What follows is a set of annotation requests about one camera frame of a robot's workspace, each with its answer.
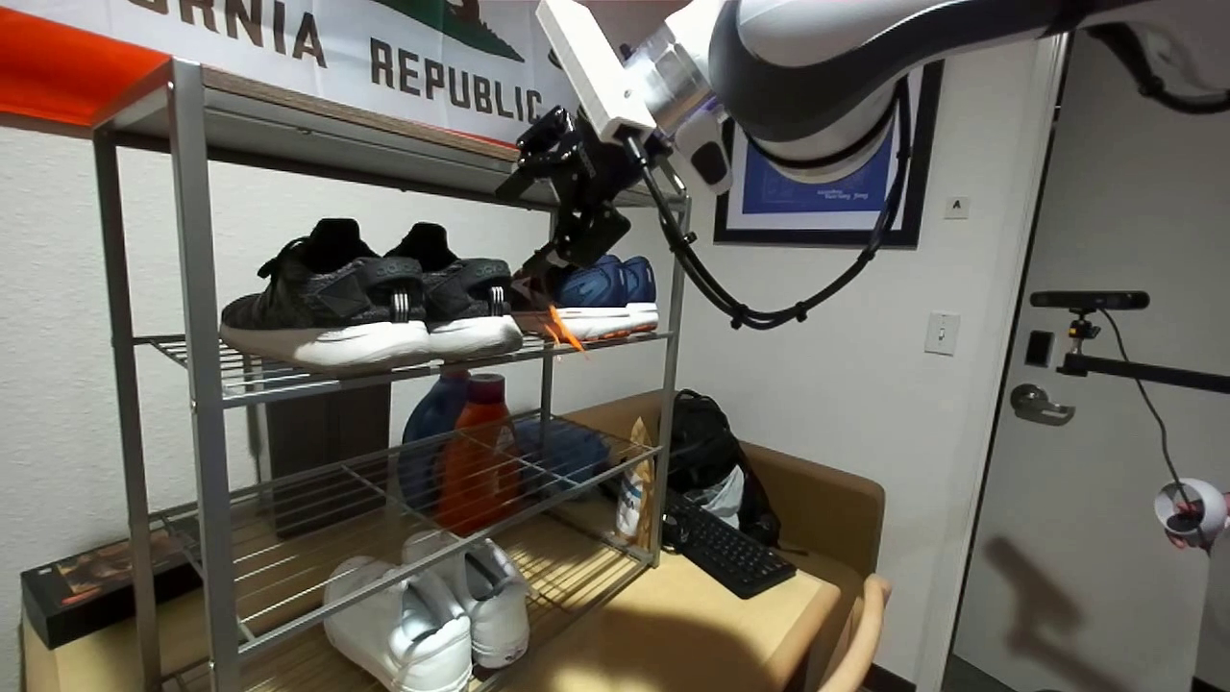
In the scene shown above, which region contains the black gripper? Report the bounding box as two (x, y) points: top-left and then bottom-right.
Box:
(495, 106), (647, 272)

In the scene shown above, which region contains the black shoe white sole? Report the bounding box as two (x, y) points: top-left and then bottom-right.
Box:
(382, 219), (532, 363)
(219, 216), (433, 377)

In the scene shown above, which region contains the blue shoe white sole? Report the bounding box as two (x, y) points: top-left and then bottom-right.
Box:
(619, 252), (664, 333)
(515, 248), (632, 345)

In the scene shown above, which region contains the orange and blue shoe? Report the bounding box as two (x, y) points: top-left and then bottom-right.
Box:
(440, 371), (524, 534)

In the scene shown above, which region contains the grey metal shoe rack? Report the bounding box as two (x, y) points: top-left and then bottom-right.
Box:
(89, 58), (695, 692)

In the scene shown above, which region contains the framed blue poster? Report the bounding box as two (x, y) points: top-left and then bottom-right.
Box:
(713, 52), (947, 248)

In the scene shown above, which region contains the blue bottle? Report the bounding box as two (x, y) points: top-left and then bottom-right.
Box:
(401, 369), (474, 515)

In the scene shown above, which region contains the black backpack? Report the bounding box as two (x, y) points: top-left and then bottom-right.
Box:
(664, 387), (783, 551)

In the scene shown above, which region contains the dark grey box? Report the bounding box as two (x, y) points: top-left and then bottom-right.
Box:
(263, 382), (395, 542)

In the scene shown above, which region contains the black keyboard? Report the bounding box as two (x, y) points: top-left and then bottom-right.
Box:
(663, 498), (800, 602)

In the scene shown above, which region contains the white sneaker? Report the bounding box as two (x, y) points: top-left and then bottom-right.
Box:
(321, 551), (476, 692)
(401, 530), (536, 673)

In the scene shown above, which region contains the California Republic flag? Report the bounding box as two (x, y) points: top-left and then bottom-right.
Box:
(0, 0), (581, 169)

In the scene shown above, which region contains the wooden chair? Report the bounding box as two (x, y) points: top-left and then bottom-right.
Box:
(800, 569), (895, 692)

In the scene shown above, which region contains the black flat box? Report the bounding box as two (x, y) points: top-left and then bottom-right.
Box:
(17, 515), (208, 651)

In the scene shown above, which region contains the white door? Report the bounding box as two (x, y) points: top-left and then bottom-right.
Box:
(947, 29), (1230, 692)

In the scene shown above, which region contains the white round device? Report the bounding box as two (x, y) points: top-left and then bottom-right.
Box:
(1148, 474), (1230, 555)

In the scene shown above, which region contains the orange strap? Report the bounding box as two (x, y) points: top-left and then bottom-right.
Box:
(541, 302), (588, 355)

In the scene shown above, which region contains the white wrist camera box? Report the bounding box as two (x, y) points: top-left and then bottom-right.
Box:
(536, 0), (663, 146)

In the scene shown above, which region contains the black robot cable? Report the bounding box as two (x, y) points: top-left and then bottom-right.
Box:
(627, 74), (920, 333)

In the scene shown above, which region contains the white light switch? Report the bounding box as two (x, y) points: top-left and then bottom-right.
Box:
(924, 307), (964, 363)

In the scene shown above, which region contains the silver door handle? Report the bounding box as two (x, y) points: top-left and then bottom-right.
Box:
(1009, 382), (1078, 432)

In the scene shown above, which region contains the black bar camera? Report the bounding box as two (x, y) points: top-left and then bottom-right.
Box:
(1025, 289), (1153, 316)

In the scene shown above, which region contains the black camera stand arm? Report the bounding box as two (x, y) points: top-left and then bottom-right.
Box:
(1052, 307), (1230, 398)

